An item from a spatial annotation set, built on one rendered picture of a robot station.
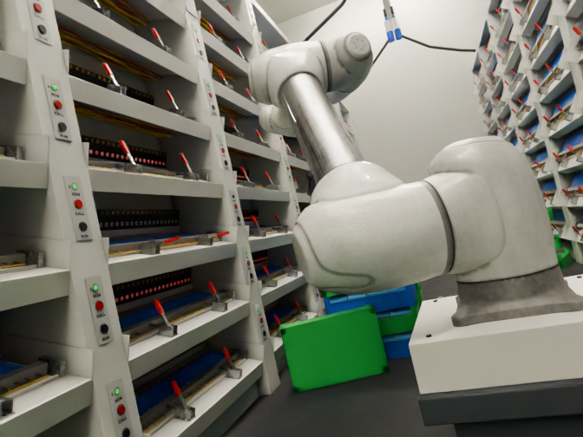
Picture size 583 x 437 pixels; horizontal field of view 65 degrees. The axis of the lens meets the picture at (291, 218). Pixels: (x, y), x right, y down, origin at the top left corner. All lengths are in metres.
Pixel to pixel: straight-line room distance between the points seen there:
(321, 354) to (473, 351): 0.83
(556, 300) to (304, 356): 0.88
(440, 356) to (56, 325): 0.65
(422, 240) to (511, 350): 0.18
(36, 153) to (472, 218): 0.74
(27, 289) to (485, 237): 0.70
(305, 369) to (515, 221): 0.91
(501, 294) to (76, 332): 0.70
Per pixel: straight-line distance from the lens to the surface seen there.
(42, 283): 0.85
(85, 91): 1.08
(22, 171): 0.89
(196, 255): 1.25
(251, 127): 2.25
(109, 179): 1.04
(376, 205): 0.68
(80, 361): 0.91
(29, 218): 0.95
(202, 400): 1.25
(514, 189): 0.74
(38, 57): 1.01
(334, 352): 1.47
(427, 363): 0.70
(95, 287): 0.92
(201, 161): 1.54
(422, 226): 0.68
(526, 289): 0.75
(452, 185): 0.72
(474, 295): 0.77
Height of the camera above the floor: 0.45
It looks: 3 degrees up
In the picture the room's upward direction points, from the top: 13 degrees counter-clockwise
